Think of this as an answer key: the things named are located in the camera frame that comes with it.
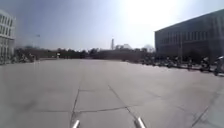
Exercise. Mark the grey paved plaza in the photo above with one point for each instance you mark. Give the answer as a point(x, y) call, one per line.
point(110, 83)

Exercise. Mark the distant tower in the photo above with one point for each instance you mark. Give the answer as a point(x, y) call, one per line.
point(112, 44)

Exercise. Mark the row of distant trees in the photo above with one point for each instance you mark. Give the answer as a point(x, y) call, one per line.
point(86, 53)

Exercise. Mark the robot's own part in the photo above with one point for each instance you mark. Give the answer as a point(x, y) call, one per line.
point(140, 123)
point(76, 124)

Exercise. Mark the row of parked scooters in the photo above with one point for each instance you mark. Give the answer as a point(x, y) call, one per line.
point(186, 62)

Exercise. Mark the dark grey building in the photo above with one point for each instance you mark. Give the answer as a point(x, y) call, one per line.
point(193, 38)

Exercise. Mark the row of parked bicycles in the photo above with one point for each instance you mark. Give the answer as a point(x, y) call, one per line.
point(20, 58)

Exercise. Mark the white building with window rows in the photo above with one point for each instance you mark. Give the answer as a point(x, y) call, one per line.
point(6, 36)

